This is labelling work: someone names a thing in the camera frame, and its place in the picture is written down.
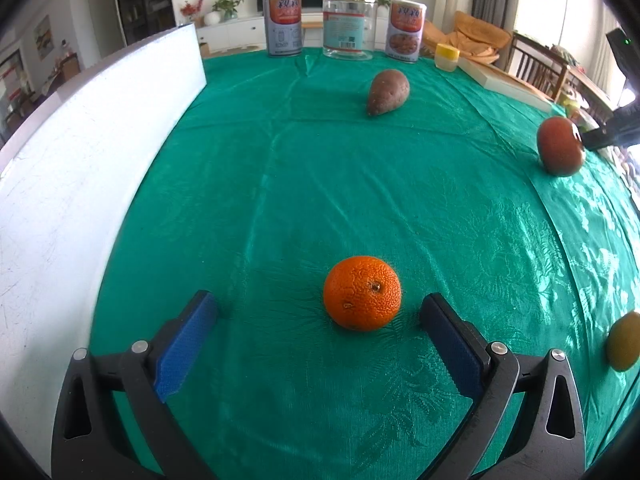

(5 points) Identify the wooden chair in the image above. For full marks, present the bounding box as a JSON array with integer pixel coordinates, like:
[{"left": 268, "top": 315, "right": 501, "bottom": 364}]
[{"left": 506, "top": 32, "right": 570, "bottom": 102}]

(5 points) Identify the green tablecloth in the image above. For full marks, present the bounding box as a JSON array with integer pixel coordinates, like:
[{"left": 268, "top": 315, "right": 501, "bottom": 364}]
[{"left": 90, "top": 49, "right": 639, "bottom": 479}]

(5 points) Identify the orange lounge chair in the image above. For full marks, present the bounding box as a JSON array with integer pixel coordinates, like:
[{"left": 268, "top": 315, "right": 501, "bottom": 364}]
[{"left": 421, "top": 11, "right": 512, "bottom": 65}]

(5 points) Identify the porridge can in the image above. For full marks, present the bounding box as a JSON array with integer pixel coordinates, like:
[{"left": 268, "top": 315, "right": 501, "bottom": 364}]
[
  {"left": 262, "top": 0, "right": 303, "bottom": 56},
  {"left": 385, "top": 0, "right": 427, "bottom": 63}
]

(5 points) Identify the small yellow lidded jar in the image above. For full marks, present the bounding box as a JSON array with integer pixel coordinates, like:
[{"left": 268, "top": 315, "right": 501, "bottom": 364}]
[{"left": 434, "top": 44, "right": 460, "bottom": 73}]

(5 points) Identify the red apple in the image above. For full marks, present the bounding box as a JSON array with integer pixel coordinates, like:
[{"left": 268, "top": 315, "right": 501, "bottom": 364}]
[{"left": 537, "top": 117, "right": 586, "bottom": 177}]

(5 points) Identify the reddish sweet potato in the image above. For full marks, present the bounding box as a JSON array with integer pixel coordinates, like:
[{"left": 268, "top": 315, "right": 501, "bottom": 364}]
[{"left": 367, "top": 70, "right": 410, "bottom": 116}]

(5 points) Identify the right porridge can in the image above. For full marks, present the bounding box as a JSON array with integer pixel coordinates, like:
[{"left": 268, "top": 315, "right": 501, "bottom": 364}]
[{"left": 385, "top": 0, "right": 427, "bottom": 63}]

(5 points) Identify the white sofa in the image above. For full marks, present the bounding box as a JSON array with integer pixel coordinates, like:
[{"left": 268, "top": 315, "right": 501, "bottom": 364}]
[{"left": 1, "top": 25, "right": 206, "bottom": 468}]

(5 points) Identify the orange cover book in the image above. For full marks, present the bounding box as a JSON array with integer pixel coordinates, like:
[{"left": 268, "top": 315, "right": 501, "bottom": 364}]
[{"left": 458, "top": 58, "right": 553, "bottom": 113}]

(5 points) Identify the left porridge can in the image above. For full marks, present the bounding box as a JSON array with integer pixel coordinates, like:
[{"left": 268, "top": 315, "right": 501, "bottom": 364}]
[{"left": 262, "top": 0, "right": 303, "bottom": 56}]

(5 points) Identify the green red mango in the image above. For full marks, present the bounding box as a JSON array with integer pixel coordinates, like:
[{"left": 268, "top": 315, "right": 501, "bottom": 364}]
[{"left": 605, "top": 311, "right": 640, "bottom": 372}]

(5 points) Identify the clear plastic jar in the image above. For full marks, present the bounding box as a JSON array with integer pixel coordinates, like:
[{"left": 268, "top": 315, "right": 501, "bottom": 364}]
[{"left": 322, "top": 0, "right": 378, "bottom": 61}]

